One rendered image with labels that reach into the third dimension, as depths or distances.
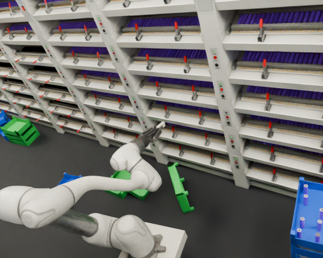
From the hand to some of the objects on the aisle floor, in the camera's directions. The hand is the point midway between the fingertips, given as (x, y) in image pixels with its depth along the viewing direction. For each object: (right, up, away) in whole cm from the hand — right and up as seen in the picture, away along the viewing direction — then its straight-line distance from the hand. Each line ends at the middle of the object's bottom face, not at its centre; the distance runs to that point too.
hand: (160, 126), depth 182 cm
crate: (+17, -50, +40) cm, 67 cm away
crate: (-21, -43, +57) cm, 75 cm away
